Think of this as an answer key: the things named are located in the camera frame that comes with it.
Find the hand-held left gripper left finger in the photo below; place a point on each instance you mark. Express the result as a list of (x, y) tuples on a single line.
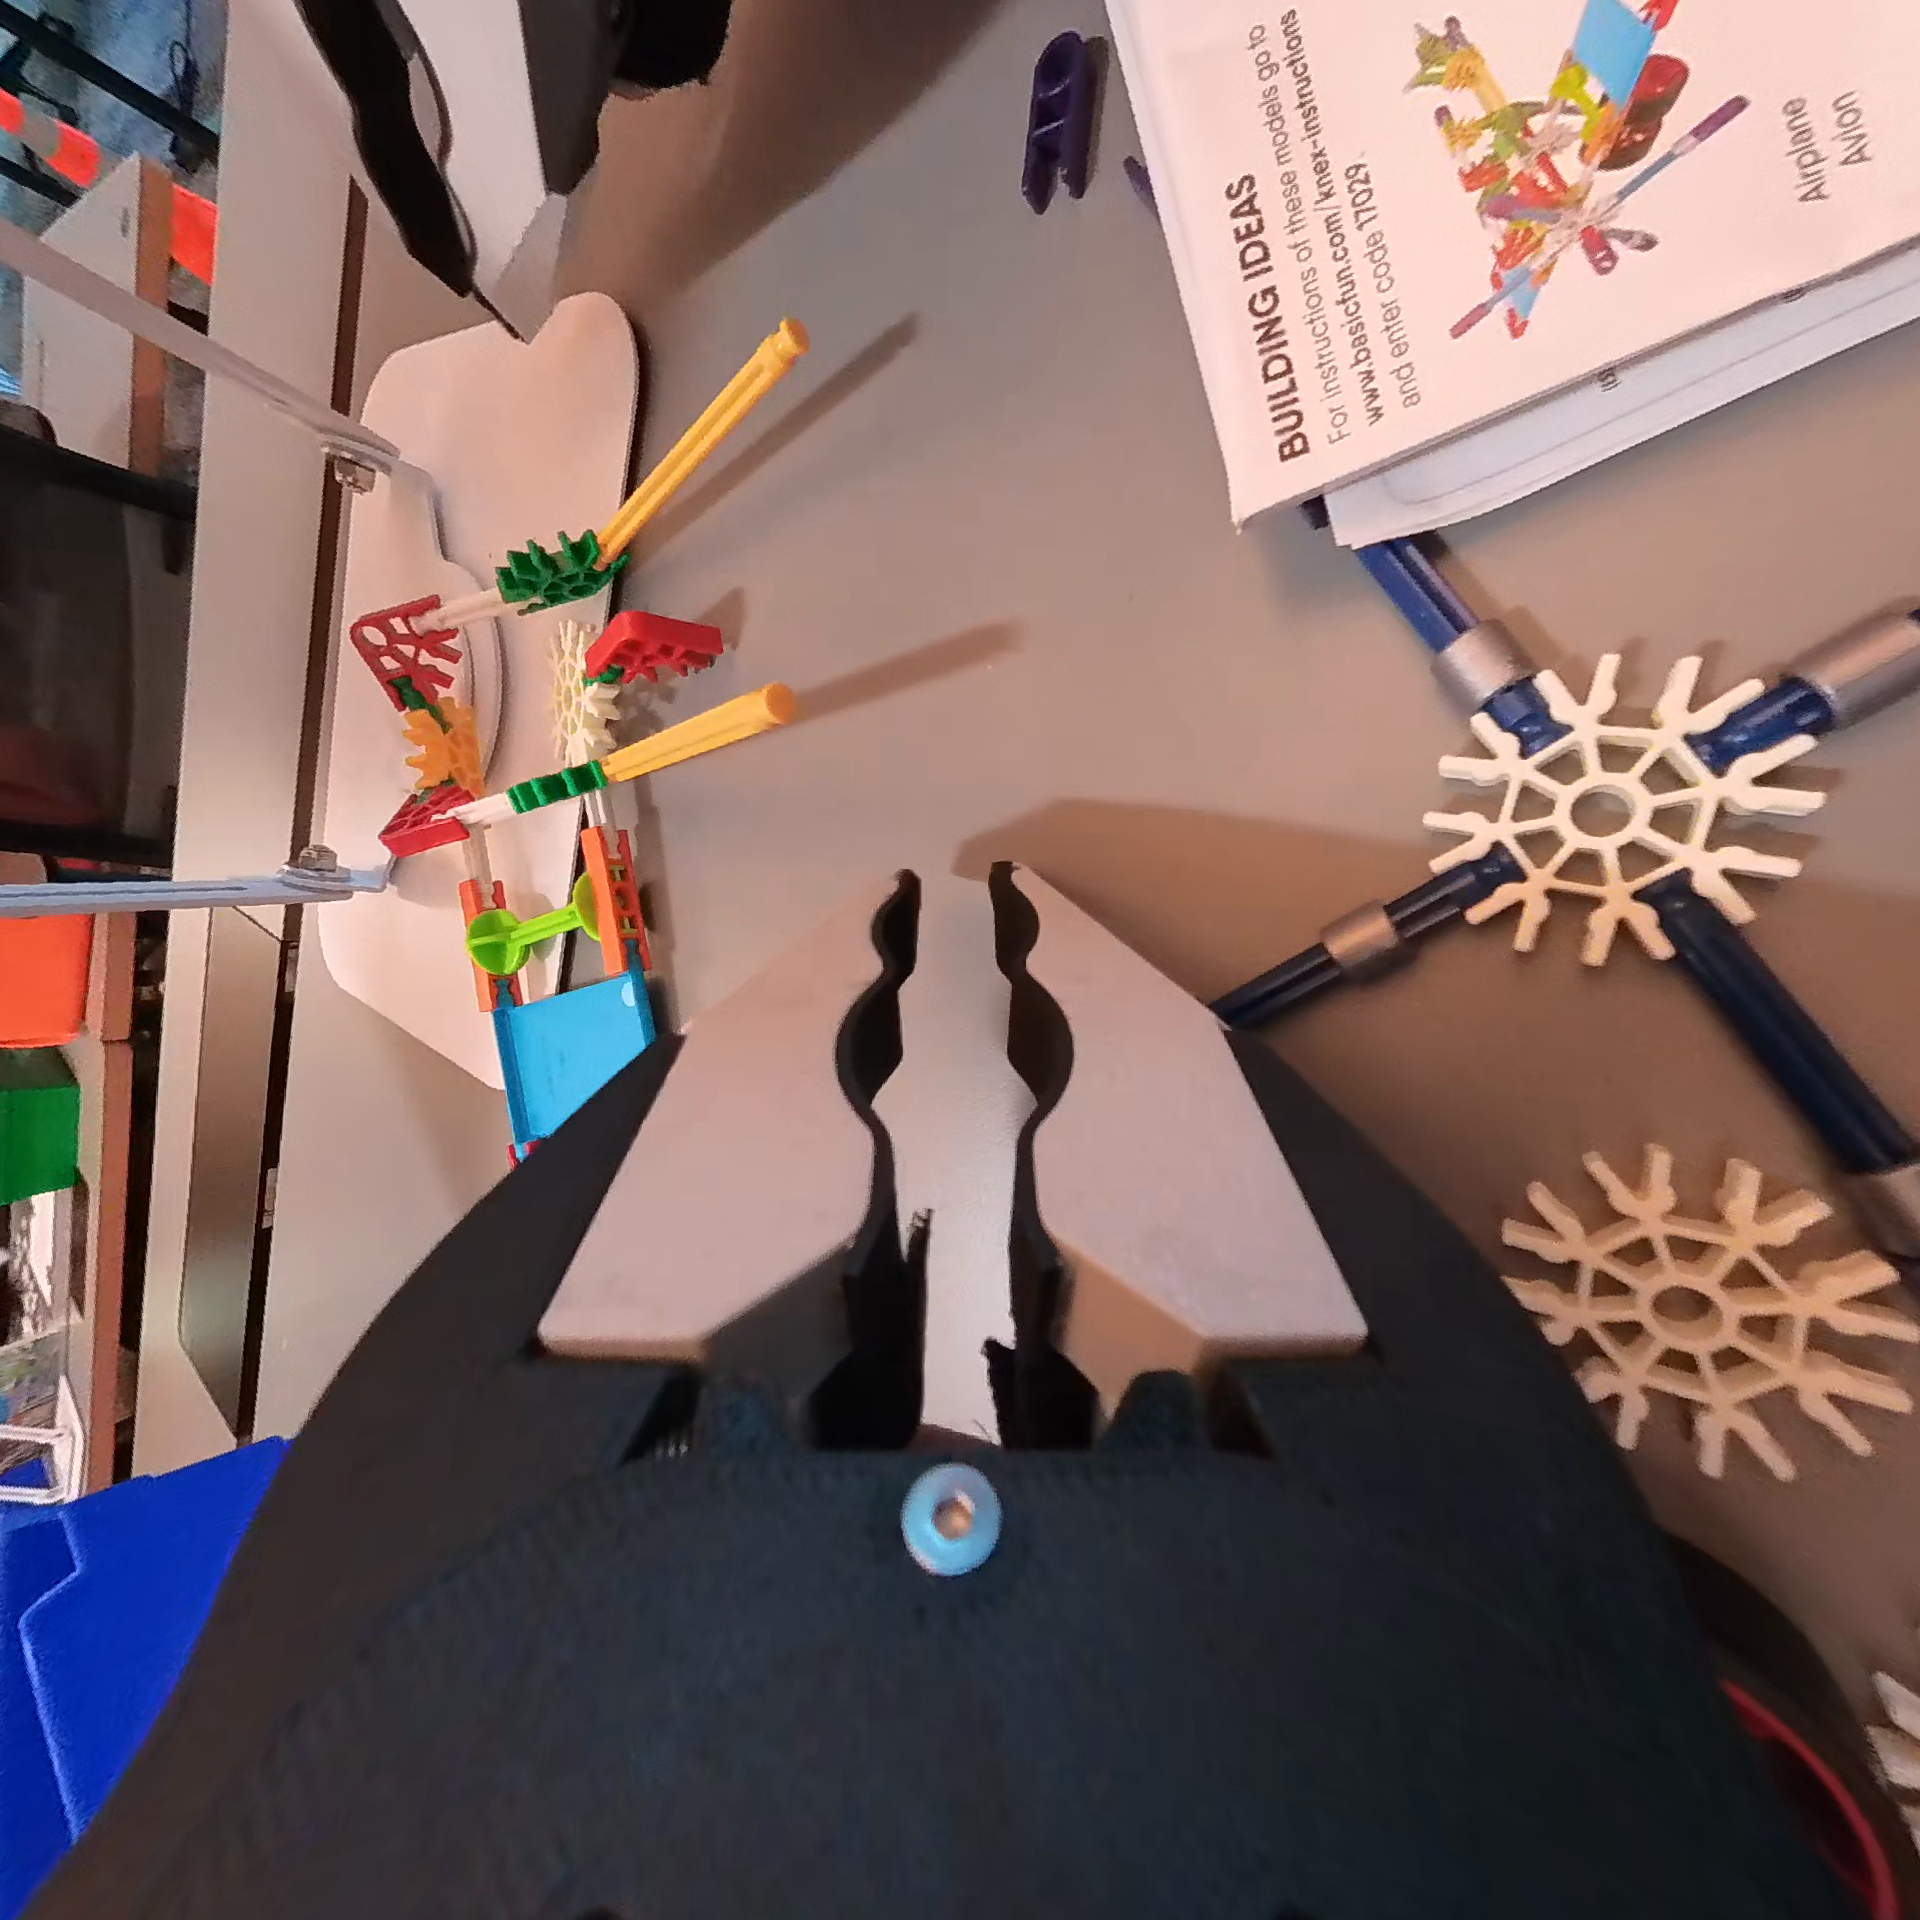
[(705, 1171)]

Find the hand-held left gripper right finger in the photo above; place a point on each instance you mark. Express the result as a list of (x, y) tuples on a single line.
[(1201, 1171)]

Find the colourful toy construction model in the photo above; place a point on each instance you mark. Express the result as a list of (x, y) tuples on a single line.
[(569, 1060)]

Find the blue plastic bin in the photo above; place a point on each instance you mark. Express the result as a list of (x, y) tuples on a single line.
[(119, 1651)]

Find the white snowflake connector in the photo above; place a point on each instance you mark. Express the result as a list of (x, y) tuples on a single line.
[(1897, 1740), (1576, 1245)]

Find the purple toy connector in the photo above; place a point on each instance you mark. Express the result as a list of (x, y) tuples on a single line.
[(1059, 119)]

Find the small purple toy piece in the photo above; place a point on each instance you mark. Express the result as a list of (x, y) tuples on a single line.
[(1137, 183)]

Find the snowflake connector with blue rods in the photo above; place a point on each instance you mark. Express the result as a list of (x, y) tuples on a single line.
[(1770, 1037)]

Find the green storage bin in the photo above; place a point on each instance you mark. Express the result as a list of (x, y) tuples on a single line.
[(38, 1126)]

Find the orange storage bin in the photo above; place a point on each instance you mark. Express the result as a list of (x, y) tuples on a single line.
[(41, 974)]

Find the black shelf rack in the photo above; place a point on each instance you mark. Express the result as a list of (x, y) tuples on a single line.
[(59, 629)]

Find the black and red round object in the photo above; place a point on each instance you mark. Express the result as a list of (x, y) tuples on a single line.
[(1786, 1771)]

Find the printed instruction booklet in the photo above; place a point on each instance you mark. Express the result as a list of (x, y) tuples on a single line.
[(1499, 376)]

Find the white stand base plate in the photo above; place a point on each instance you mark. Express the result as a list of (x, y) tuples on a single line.
[(451, 405)]

